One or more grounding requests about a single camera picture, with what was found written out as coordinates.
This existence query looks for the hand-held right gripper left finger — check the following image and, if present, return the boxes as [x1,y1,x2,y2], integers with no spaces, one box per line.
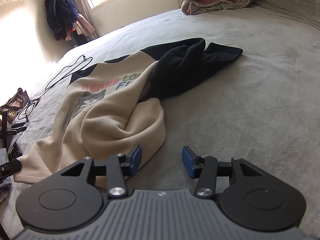
[54,144,142,198]

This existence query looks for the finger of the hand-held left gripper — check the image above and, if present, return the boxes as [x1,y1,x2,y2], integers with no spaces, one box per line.
[0,159,22,179]

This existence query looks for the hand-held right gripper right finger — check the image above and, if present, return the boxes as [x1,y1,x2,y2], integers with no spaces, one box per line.
[182,146,272,198]

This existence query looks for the beige and black sweatshirt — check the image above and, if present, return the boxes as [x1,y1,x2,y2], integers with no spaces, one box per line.
[14,37,243,188]

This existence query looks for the pink hanging clothes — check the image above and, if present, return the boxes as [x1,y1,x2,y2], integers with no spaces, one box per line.
[65,15,95,42]

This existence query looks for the black smartphone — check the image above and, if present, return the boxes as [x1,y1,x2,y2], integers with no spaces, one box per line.
[7,142,23,162]

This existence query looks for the black handheld device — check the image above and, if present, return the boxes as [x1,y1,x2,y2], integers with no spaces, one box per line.
[0,110,27,153]

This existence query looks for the floral bag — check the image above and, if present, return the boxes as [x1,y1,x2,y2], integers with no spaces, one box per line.
[0,87,30,124]

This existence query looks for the grey bed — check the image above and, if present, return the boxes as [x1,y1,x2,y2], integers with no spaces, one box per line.
[0,4,320,240]

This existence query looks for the dark blue hanging jacket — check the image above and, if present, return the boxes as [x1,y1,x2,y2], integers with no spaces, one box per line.
[44,0,79,40]

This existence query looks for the black cable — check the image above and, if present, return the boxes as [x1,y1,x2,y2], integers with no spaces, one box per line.
[45,55,93,90]
[16,97,42,125]

